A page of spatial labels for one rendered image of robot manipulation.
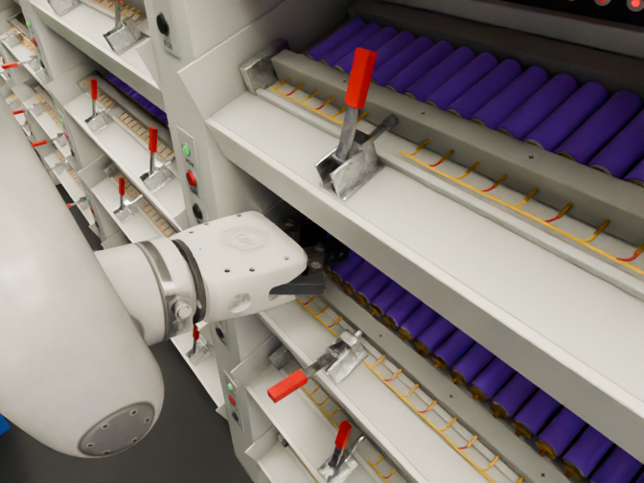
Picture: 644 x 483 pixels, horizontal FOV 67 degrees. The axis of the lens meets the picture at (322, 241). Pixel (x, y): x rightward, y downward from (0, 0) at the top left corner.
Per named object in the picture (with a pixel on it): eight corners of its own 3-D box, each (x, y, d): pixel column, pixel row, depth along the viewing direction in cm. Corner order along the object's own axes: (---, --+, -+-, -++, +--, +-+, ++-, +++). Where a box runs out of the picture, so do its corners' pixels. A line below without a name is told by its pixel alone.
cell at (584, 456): (634, 418, 36) (583, 483, 35) (610, 402, 38) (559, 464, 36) (639, 409, 35) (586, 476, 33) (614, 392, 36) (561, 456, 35)
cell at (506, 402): (559, 366, 40) (509, 423, 39) (539, 353, 41) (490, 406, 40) (561, 356, 39) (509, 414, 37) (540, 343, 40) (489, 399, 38)
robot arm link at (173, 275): (168, 281, 35) (206, 270, 36) (125, 224, 40) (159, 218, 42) (171, 365, 39) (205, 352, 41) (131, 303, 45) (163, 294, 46)
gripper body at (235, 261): (197, 282, 36) (317, 246, 42) (146, 219, 42) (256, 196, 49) (197, 355, 40) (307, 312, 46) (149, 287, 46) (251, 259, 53)
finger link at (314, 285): (313, 302, 41) (333, 268, 45) (231, 275, 42) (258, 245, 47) (312, 312, 41) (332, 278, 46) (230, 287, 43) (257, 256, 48)
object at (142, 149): (208, 264, 66) (154, 194, 56) (76, 123, 104) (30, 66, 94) (317, 175, 71) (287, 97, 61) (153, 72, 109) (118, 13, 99)
